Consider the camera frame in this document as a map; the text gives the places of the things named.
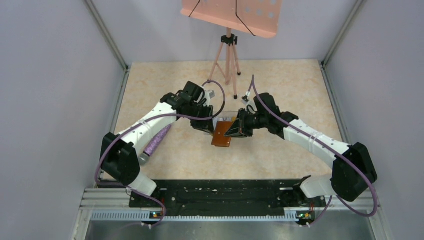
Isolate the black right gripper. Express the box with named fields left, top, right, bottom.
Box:
left=225, top=108, right=269, bottom=138

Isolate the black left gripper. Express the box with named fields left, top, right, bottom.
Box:
left=186, top=102, right=215, bottom=134

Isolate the brown leather card holder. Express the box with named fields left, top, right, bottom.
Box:
left=211, top=121, right=233, bottom=148

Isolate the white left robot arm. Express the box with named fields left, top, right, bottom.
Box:
left=97, top=81, right=215, bottom=207

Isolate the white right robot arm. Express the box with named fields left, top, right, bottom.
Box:
left=224, top=93, right=378, bottom=206

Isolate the clear plastic card box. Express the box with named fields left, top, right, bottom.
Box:
left=213, top=109, right=247, bottom=122

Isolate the purple glitter microphone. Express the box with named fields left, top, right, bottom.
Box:
left=138, top=124, right=172, bottom=166

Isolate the pink music stand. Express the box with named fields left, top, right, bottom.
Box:
left=180, top=0, right=283, bottom=100

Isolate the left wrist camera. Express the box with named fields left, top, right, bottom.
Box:
left=200, top=90, right=215, bottom=106

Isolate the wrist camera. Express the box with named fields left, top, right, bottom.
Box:
left=241, top=95, right=251, bottom=106
left=200, top=90, right=215, bottom=106

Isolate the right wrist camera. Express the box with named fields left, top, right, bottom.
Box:
left=241, top=95, right=251, bottom=106

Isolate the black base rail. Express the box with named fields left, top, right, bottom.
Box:
left=129, top=179, right=326, bottom=217

